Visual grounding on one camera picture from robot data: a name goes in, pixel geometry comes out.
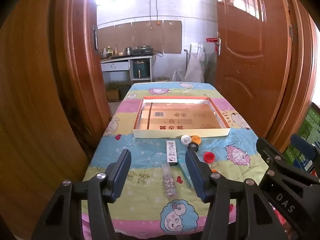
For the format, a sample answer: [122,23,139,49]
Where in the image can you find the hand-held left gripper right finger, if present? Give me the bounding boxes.
[185,148,280,240]

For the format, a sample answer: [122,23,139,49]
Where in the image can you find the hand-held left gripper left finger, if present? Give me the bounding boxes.
[31,149,132,240]

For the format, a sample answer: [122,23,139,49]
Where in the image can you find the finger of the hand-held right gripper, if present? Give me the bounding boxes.
[291,134,320,174]
[255,137,320,188]

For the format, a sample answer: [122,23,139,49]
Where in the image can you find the teal lighter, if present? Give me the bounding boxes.
[178,164,195,190]

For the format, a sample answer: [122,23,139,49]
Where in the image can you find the clear floral lighter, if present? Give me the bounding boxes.
[162,163,180,198]

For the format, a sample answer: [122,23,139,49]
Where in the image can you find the white printed lighter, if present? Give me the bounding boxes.
[166,140,178,166]

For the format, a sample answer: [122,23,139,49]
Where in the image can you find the shallow orange-rimmed cardboard box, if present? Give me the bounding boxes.
[132,95,231,138]

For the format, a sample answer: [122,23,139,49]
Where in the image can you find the green printed carton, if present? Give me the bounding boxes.
[284,102,320,173]

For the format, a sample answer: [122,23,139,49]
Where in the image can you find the cartoon sheep printed blanket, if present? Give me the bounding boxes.
[81,81,272,238]

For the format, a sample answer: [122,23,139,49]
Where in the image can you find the wooden plant crate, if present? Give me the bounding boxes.
[105,80,120,103]

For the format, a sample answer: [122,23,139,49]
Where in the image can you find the dark planter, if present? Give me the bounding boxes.
[119,84,132,100]

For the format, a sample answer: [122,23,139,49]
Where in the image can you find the brown wooden door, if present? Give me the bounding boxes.
[214,0,293,140]

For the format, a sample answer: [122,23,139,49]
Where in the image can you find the white plastic bag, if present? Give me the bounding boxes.
[171,70,185,82]

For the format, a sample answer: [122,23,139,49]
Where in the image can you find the white woven sack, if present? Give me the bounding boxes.
[184,51,205,83]

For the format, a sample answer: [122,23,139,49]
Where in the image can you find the green air fryer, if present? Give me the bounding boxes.
[132,60,148,79]

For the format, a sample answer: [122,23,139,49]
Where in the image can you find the white kitchen counter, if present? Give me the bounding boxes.
[100,54,153,83]

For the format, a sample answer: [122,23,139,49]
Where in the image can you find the black gas stove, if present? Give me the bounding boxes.
[131,47,153,56]

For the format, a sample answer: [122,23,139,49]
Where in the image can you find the metal strike plate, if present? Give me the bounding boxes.
[92,25,98,55]

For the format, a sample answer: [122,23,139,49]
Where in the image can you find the metal wall pipe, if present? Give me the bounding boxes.
[184,44,192,75]

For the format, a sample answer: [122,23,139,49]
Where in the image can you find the wooden door frame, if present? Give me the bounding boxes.
[51,0,317,160]

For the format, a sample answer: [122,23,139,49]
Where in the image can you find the cardboard wall sheets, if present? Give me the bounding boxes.
[97,20,183,54]

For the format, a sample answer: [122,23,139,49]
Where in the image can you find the hanging cable with orange plug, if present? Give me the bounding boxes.
[149,0,160,30]

